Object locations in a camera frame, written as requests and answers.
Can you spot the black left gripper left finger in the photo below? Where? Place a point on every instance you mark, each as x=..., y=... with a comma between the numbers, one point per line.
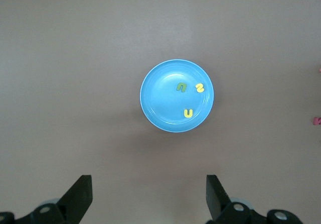
x=72, y=204

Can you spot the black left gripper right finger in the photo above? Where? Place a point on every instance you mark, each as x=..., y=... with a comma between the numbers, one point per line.
x=218, y=204

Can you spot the yellow foam letter u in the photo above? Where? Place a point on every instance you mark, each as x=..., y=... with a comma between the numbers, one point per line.
x=188, y=116

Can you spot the yellow foam letter s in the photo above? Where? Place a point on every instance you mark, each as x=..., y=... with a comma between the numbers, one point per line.
x=199, y=88

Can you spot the green foam letter n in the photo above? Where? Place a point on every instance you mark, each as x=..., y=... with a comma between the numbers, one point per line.
x=182, y=84

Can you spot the blue plate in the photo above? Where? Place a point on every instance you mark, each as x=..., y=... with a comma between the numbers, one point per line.
x=163, y=103

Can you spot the dark red foam letter k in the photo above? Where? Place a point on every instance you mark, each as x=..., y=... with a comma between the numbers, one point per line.
x=317, y=120

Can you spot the brown table cover sheet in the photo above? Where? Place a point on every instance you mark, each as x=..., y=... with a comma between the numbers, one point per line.
x=75, y=58

